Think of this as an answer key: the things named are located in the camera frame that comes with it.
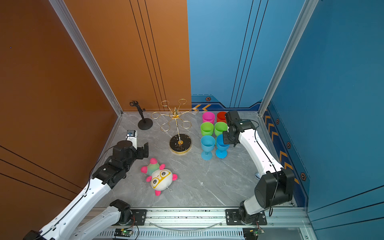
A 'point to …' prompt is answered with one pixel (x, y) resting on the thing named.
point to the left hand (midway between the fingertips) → (139, 141)
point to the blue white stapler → (257, 176)
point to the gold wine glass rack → (179, 143)
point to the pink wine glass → (208, 117)
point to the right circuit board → (252, 233)
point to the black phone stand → (145, 123)
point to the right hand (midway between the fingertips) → (228, 139)
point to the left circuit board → (123, 232)
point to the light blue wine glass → (208, 142)
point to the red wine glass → (221, 117)
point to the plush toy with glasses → (160, 178)
